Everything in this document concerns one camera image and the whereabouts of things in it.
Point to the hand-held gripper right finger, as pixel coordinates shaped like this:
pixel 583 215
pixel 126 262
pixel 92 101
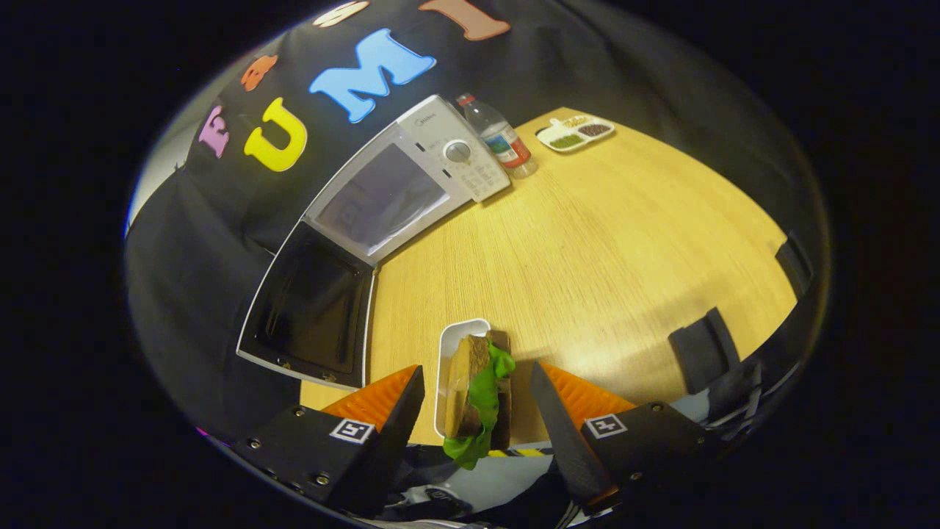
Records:
pixel 565 441

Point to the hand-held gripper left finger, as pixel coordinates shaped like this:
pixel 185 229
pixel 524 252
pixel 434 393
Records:
pixel 393 448

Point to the brown bread lettuce sandwich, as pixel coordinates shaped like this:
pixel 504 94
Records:
pixel 470 382

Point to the white microwave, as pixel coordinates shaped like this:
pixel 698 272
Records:
pixel 382 198

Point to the person's clothing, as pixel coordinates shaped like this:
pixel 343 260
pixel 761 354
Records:
pixel 499 485

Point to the white rectangular tray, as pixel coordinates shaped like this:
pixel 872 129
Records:
pixel 449 345

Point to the black chair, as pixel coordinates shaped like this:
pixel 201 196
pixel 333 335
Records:
pixel 701 353
pixel 794 264

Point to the white divided dish with beans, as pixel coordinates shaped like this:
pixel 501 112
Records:
pixel 576 134

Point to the clear plastic water bottle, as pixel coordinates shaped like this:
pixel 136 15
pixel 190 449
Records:
pixel 503 139

